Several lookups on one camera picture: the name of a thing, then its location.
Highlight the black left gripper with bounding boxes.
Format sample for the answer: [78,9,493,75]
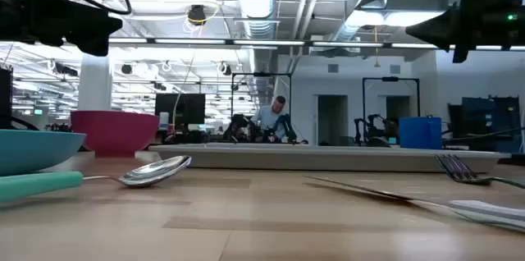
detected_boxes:
[0,0,123,57]

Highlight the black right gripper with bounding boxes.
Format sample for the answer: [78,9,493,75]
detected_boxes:
[404,0,525,64]

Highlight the blue mug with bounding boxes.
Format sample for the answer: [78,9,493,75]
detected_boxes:
[399,116,443,150]

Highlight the pink bowl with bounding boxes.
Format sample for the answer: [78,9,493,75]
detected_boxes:
[70,109,160,158]

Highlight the green-handled iridescent fork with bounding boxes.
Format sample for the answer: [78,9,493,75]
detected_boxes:
[435,153,525,190]

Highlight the teal plate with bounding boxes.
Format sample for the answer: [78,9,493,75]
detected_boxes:
[0,129,87,177]

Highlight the teal-handled metal spoon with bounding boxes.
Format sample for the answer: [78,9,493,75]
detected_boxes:
[0,154,193,204]

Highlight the white-handled metal knife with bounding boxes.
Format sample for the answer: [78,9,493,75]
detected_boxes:
[303,175,525,233]

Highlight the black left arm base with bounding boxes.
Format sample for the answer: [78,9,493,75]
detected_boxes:
[0,66,13,131]

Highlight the grey rectangular serving tray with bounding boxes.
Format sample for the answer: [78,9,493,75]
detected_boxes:
[148,142,512,174]

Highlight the white building pillar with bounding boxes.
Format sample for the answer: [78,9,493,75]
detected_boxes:
[77,53,112,112]

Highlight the blue cabinet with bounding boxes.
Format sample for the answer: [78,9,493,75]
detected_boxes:
[447,95,523,153]

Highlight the black ceiling dome device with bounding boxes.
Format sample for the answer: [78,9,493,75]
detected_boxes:
[187,4,208,27]

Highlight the black background robot arms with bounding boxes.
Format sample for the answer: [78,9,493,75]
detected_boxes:
[223,112,299,144]
[354,113,399,147]

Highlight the black computer monitor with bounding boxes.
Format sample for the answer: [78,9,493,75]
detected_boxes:
[154,93,206,131]

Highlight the overhead LED light bar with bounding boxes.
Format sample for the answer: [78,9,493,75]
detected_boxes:
[107,37,525,52]

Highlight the person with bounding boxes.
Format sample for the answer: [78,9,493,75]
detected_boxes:
[252,95,288,143]

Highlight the black metal rig frame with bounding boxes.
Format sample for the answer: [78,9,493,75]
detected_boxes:
[362,76,421,131]
[231,71,293,143]

